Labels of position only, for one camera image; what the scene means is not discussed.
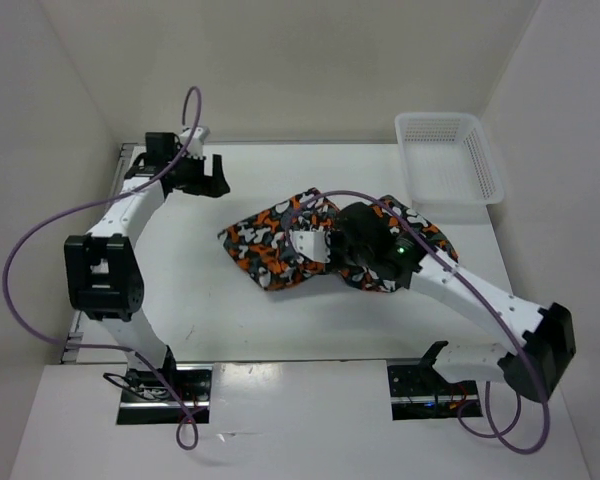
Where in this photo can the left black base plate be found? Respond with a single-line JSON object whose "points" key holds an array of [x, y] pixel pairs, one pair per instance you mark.
{"points": [[145, 401]]}

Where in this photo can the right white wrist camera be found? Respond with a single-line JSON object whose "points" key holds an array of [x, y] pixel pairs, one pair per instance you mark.
{"points": [[313, 245]]}

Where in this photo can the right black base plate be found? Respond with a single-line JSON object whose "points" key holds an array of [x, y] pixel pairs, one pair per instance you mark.
{"points": [[417, 393]]}

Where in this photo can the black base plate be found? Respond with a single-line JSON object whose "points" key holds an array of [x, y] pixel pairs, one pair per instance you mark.
{"points": [[145, 401], [417, 393]]}

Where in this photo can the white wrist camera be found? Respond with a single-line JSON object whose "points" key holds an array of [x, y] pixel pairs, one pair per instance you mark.
{"points": [[195, 139], [313, 245]]}

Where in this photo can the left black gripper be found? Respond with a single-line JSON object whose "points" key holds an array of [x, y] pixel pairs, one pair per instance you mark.
{"points": [[214, 185]]}

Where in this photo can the orange camouflage shorts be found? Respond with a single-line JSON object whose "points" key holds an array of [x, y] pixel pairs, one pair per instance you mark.
{"points": [[260, 245]]}

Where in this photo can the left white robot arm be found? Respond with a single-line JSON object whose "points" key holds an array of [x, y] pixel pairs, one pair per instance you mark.
{"points": [[104, 278]]}

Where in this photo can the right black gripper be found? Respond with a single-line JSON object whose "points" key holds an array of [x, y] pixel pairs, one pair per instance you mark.
{"points": [[334, 234]]}

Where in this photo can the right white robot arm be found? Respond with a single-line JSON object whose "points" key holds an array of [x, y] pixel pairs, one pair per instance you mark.
{"points": [[533, 345]]}

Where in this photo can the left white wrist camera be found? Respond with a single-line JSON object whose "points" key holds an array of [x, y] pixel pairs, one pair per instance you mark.
{"points": [[195, 139]]}

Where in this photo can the white plastic basket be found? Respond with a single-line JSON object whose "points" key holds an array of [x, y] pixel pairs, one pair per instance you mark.
{"points": [[447, 159]]}

